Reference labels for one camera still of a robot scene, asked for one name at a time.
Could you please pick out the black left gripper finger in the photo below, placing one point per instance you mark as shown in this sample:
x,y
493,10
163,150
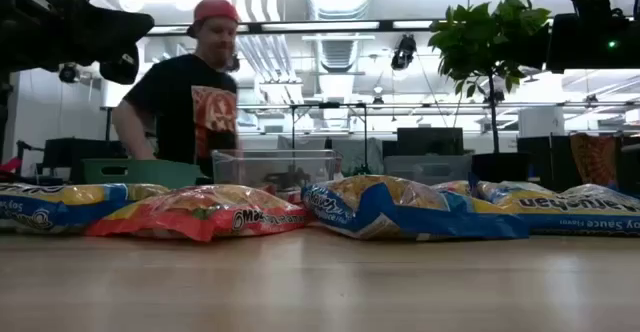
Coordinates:
x,y
130,29

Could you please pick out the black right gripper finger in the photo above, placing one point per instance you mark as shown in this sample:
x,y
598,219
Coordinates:
x,y
537,49

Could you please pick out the blue Maruchan noodle pack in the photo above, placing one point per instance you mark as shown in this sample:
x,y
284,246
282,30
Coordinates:
x,y
400,212
575,207
50,207

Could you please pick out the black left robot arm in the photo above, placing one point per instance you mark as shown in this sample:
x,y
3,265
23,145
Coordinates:
x,y
30,27

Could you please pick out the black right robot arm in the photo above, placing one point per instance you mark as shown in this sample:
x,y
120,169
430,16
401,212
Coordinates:
x,y
632,42

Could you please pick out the black ceiling spotlight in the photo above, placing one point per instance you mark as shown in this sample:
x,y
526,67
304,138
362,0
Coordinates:
x,y
68,73
404,52

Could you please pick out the green leafy plant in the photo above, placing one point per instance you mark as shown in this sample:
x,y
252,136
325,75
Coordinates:
x,y
480,37

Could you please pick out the white cabinet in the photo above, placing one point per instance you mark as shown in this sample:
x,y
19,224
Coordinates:
x,y
541,121

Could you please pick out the person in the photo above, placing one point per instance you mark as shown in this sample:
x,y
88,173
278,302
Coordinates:
x,y
175,112

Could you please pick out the black office partition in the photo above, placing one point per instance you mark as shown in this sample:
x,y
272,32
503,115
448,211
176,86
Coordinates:
x,y
542,162

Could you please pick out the orange patterned cloth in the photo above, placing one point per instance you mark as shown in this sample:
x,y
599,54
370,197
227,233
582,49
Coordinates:
x,y
595,159

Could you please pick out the black plant pot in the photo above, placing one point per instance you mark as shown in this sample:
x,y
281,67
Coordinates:
x,y
500,167

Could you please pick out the black office monitor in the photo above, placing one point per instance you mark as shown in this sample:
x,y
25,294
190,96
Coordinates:
x,y
430,141

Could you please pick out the green plastic bin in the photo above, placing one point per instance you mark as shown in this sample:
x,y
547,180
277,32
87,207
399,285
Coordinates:
x,y
140,172

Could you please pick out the red object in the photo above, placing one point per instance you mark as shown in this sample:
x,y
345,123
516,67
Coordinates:
x,y
10,166

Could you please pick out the grey translucent plastic bin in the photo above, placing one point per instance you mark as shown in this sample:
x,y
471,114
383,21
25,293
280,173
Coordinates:
x,y
425,168

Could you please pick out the clear plastic bin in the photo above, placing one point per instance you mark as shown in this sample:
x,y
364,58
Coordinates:
x,y
275,167

